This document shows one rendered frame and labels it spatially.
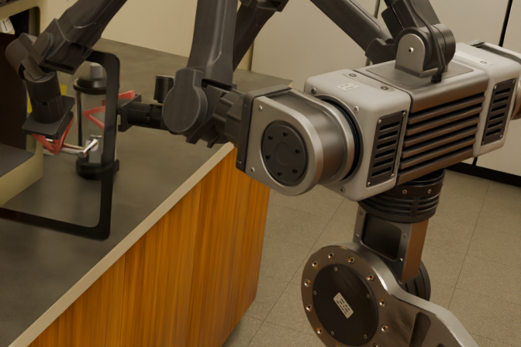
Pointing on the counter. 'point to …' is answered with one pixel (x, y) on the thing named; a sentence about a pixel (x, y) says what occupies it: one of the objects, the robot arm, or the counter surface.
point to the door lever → (77, 148)
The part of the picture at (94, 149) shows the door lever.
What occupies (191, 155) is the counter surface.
